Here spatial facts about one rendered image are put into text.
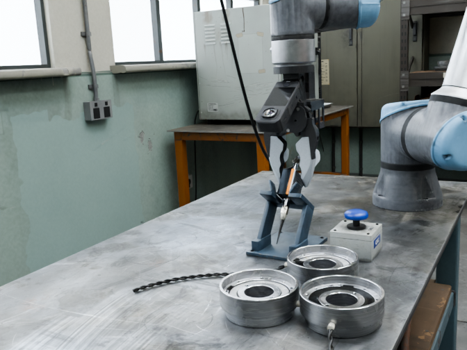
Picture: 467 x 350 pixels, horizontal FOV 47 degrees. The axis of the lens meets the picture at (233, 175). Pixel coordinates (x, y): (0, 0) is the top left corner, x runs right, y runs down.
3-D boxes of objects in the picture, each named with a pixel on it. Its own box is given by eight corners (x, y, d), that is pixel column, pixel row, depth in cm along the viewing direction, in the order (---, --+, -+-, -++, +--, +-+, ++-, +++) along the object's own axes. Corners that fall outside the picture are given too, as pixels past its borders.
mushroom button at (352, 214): (364, 243, 89) (364, 214, 88) (341, 240, 91) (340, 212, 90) (371, 236, 93) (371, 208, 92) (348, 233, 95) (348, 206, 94)
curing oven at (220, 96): (293, 126, 293) (290, 1, 280) (199, 125, 322) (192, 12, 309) (331, 114, 346) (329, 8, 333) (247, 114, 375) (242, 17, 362)
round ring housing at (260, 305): (207, 323, 70) (206, 294, 69) (238, 292, 79) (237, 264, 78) (285, 336, 66) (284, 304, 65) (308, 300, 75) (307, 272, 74)
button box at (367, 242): (372, 262, 88) (372, 233, 87) (329, 256, 91) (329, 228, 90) (383, 246, 95) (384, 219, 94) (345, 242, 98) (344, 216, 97)
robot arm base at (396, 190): (381, 192, 132) (381, 153, 130) (447, 197, 125) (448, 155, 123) (364, 208, 119) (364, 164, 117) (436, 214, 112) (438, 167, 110)
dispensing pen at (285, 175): (264, 239, 92) (286, 151, 97) (274, 246, 95) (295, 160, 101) (275, 241, 91) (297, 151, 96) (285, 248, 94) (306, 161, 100)
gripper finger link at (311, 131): (323, 157, 94) (314, 107, 93) (320, 158, 92) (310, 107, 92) (299, 160, 96) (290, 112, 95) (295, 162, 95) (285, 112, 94)
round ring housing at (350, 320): (312, 298, 76) (311, 271, 75) (389, 308, 72) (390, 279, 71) (289, 333, 66) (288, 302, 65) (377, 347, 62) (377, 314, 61)
